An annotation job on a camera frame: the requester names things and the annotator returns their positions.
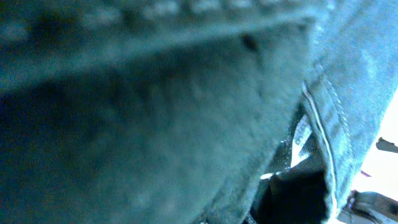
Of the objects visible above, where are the folded grey shorts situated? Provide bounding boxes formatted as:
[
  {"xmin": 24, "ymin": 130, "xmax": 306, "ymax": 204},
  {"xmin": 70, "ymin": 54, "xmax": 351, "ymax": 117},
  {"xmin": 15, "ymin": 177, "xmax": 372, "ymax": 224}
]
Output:
[{"xmin": 303, "ymin": 1, "xmax": 397, "ymax": 223}]

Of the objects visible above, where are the dark navy shorts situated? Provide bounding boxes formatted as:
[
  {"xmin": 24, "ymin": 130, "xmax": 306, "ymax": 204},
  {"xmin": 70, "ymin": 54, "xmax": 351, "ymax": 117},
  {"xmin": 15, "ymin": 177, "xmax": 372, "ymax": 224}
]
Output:
[{"xmin": 1, "ymin": 1, "xmax": 334, "ymax": 223}]

